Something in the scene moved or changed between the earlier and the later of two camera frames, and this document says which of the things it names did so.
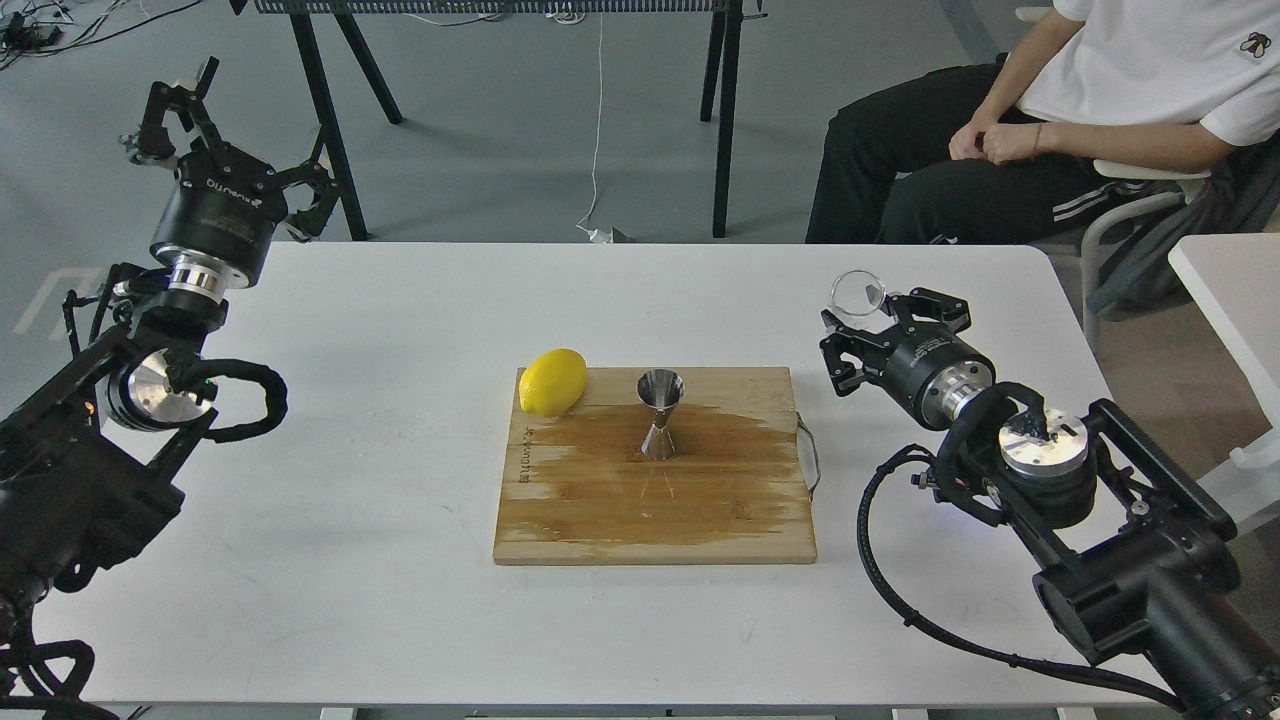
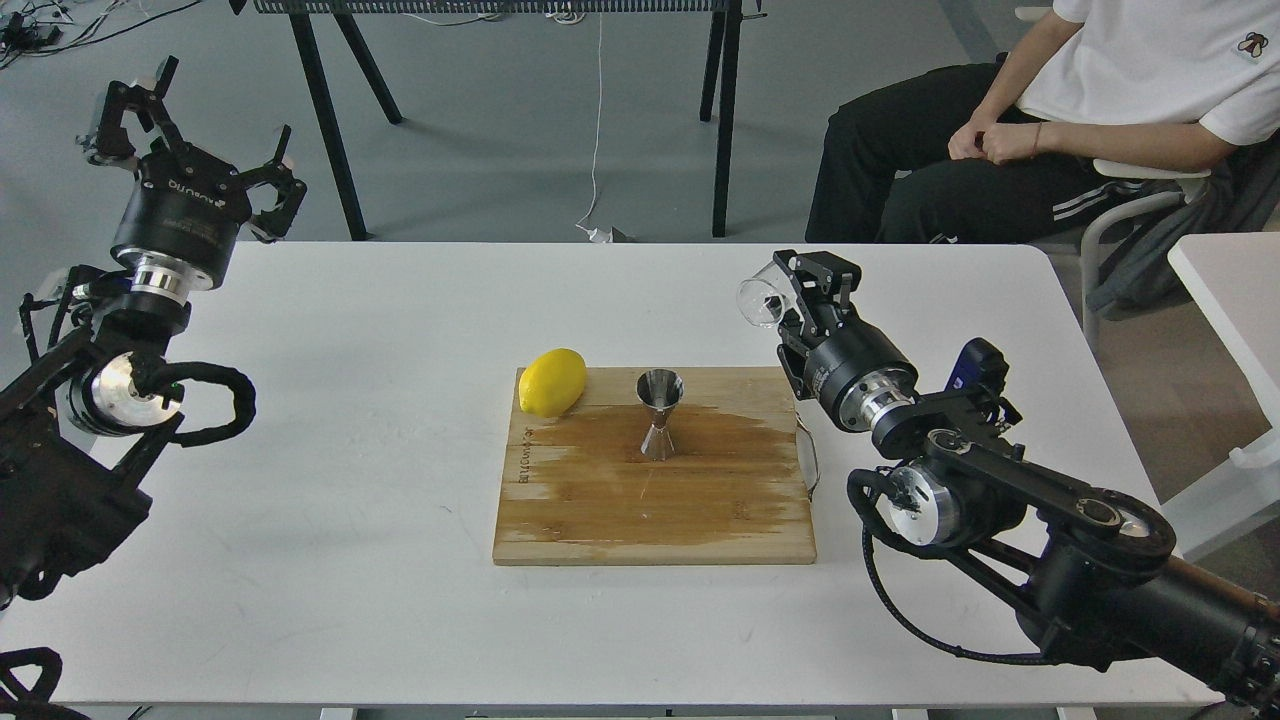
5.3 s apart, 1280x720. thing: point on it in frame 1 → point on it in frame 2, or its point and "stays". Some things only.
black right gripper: x=934 y=372 → x=838 y=358
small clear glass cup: x=856 y=292 → x=764 y=298
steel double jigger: x=659 y=389 stays
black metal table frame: x=720 y=72 stays
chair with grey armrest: x=1187 y=180 stays
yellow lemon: x=553 y=383 stays
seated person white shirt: x=1002 y=151 stays
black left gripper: x=222 y=209 → x=185 y=211
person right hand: x=963 y=145 stays
